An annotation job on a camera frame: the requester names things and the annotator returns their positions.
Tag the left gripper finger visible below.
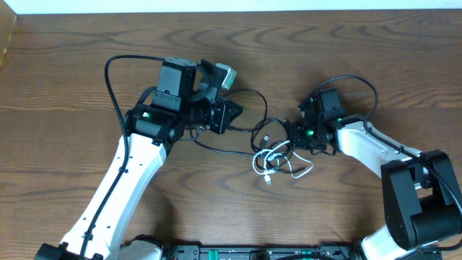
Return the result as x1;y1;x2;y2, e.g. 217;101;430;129
229;101;243;118
225;116;237;131

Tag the black usb cable thin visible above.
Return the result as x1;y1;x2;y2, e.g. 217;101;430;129
189;89;289;158

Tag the white usb cable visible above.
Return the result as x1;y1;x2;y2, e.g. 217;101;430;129
251;139;315;186

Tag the black usb cable thick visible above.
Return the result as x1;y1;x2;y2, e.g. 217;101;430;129
250;118;314;179

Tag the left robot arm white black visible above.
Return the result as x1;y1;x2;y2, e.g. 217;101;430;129
35;57;243;259

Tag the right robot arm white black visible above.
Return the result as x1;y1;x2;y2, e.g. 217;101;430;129
292;89;461;259

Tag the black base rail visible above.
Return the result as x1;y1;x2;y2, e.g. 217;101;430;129
118;234;443;260

